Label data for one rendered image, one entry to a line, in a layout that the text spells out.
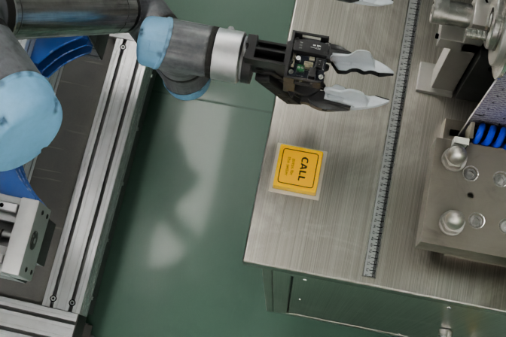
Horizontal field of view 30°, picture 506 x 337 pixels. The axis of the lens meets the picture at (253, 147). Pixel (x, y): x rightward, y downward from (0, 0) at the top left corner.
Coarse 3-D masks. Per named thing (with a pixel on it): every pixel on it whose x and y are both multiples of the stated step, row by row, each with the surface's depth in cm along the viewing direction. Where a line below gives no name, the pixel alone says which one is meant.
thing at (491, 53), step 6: (504, 24) 117; (504, 30) 116; (504, 36) 116; (498, 42) 119; (504, 42) 116; (498, 48) 118; (504, 48) 117; (492, 54) 122; (498, 54) 118; (504, 54) 118; (492, 60) 121; (498, 60) 119
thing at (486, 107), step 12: (492, 84) 126; (504, 84) 125; (492, 96) 130; (504, 96) 129; (480, 108) 136; (492, 108) 135; (504, 108) 134; (480, 120) 141; (492, 120) 140; (504, 120) 138
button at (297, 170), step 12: (288, 156) 151; (300, 156) 151; (312, 156) 151; (276, 168) 150; (288, 168) 150; (300, 168) 150; (312, 168) 150; (276, 180) 150; (288, 180) 150; (300, 180) 150; (312, 180) 150; (300, 192) 151; (312, 192) 149
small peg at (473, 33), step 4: (468, 28) 122; (468, 32) 121; (472, 32) 121; (476, 32) 121; (480, 32) 121; (484, 32) 121; (468, 36) 122; (472, 36) 122; (476, 36) 122; (480, 36) 121; (484, 36) 121; (484, 40) 122
